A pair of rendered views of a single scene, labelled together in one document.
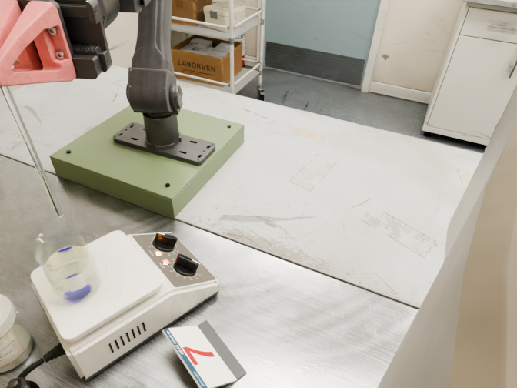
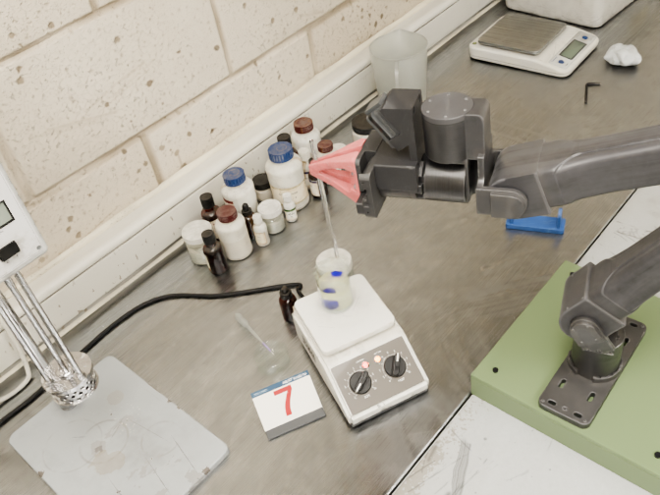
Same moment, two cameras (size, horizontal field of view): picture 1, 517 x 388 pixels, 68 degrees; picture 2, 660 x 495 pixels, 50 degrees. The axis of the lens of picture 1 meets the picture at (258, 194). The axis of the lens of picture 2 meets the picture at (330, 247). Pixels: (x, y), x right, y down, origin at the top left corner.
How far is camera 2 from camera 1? 0.85 m
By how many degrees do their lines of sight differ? 79
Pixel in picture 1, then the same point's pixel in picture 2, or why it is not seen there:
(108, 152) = not seen: hidden behind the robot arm
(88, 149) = not seen: hidden behind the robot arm
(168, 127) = (577, 350)
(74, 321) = (306, 303)
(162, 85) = (570, 303)
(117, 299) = (317, 325)
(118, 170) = (530, 322)
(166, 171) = (526, 369)
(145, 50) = (608, 265)
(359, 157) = not seen: outside the picture
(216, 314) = (330, 424)
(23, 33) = (331, 162)
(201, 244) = (423, 417)
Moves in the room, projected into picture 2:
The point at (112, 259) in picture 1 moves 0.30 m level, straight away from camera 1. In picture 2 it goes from (359, 318) to (552, 268)
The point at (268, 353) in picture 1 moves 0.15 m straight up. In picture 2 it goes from (279, 461) to (255, 398)
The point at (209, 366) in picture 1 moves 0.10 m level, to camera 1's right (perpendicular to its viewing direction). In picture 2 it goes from (274, 406) to (247, 467)
